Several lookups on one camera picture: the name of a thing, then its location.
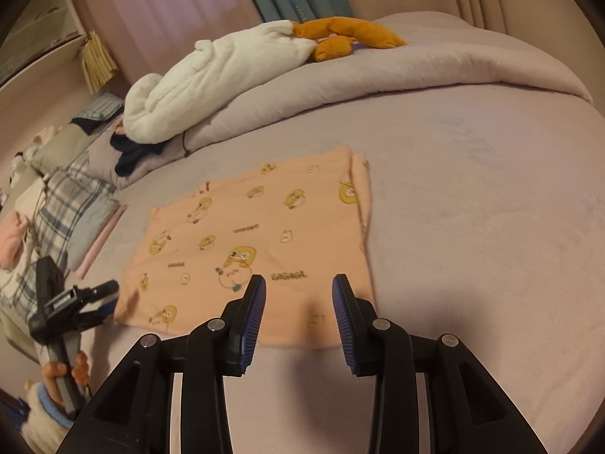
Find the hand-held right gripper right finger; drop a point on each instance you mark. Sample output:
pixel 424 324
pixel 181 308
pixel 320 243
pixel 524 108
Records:
pixel 346 326

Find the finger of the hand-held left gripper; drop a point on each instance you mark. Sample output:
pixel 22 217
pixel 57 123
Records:
pixel 101 290
pixel 100 311

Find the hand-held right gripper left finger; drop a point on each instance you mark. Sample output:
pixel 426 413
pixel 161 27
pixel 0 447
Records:
pixel 250 326

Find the peach cartoon print shirt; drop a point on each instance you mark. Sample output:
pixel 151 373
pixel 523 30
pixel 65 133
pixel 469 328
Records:
pixel 236 227

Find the person's left forearm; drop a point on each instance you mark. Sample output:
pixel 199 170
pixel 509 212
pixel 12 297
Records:
pixel 45 421

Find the person's left hand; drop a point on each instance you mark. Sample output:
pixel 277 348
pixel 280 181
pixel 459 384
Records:
pixel 81 370

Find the blue-grey folded towel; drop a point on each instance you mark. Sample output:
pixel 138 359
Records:
pixel 92 229

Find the pink fluffy cloth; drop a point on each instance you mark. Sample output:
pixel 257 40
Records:
pixel 14 241

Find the grey plaid blanket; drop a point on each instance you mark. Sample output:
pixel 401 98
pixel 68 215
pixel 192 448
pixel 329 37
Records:
pixel 66 208

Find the dark navy garment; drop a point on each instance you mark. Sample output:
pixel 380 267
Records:
pixel 130 161

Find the black and white plush toy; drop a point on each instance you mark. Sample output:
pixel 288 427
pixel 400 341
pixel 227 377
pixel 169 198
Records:
pixel 19 168

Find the beige long pillow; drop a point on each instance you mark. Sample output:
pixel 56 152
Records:
pixel 66 149

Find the bed with lilac sheet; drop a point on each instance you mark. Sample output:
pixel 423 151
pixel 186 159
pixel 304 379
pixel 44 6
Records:
pixel 472 246

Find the pink garment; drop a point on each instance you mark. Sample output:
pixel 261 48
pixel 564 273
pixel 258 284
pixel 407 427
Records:
pixel 119 126

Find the dark cloth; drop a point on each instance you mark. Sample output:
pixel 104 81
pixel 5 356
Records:
pixel 90 124

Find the blue plaid pillow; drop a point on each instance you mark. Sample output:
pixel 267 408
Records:
pixel 101 106

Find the yellow tassel hanging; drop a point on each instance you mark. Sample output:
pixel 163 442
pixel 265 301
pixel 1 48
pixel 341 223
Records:
pixel 99 64

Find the white goose plush toy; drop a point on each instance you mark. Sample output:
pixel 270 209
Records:
pixel 212 80

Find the white shelf unit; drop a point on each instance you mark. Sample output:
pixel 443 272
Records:
pixel 38 28

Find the lilac duvet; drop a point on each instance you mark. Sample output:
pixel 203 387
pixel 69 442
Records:
pixel 425 56

